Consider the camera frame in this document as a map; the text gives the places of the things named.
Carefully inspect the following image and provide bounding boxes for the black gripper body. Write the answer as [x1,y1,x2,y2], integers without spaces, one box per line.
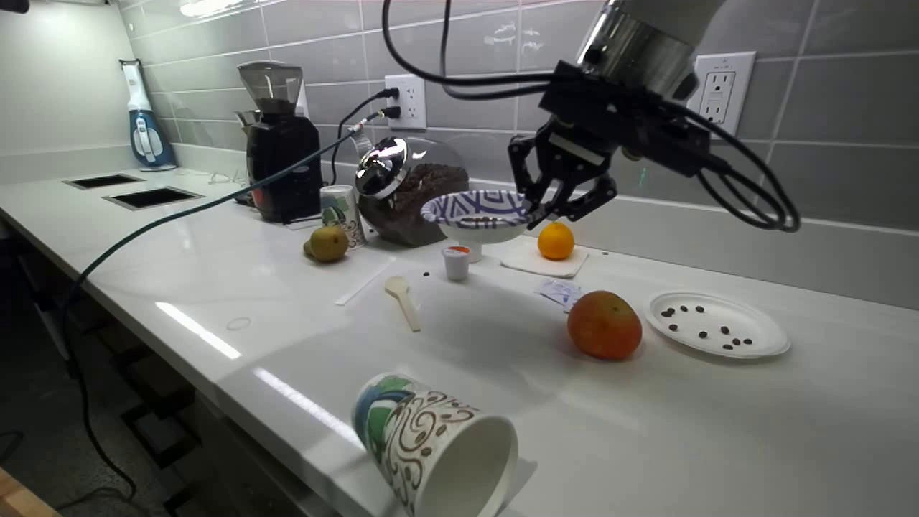
[540,62,715,178]

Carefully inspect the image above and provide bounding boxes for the blue patterned paper bowl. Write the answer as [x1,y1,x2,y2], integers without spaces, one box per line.
[419,187,527,244]

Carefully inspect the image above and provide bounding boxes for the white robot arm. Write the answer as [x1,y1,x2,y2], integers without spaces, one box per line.
[508,0,725,226]

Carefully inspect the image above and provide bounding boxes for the small orange fruit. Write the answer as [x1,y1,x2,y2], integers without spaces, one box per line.
[538,220,574,260]

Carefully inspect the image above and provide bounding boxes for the white paper napkin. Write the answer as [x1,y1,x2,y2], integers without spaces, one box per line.
[499,236,586,277]

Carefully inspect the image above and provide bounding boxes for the small white pod cup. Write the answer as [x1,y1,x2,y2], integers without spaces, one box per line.
[442,247,472,282]

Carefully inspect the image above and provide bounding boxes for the red orange apple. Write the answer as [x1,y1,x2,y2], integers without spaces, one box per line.
[568,289,644,362]

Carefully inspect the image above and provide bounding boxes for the glass jar with coffee beans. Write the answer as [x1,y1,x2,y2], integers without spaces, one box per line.
[354,134,468,247]

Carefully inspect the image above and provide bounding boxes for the white oval paper plate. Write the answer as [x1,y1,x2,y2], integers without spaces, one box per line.
[644,289,792,362]

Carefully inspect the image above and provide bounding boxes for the white plastic spoon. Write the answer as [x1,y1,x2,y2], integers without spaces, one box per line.
[384,274,423,333]

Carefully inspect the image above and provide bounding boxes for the white straw stick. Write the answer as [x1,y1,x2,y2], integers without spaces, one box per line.
[334,260,395,307]

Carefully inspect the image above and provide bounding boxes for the green pear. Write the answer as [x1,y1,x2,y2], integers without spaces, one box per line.
[306,224,351,263]

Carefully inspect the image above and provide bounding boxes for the black coffee grinder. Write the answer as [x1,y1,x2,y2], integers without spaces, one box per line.
[239,62,323,224]

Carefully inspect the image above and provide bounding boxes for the tipped patterned paper cup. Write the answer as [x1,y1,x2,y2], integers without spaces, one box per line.
[354,372,518,517]

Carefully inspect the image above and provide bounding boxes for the blue white dispenser bottle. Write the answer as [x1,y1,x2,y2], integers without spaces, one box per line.
[120,59,179,170]

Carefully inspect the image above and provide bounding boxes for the white wall outlet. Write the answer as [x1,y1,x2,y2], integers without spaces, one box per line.
[687,50,756,132]
[384,73,428,129]

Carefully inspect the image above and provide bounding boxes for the black power cable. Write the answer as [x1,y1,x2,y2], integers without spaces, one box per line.
[57,86,406,498]

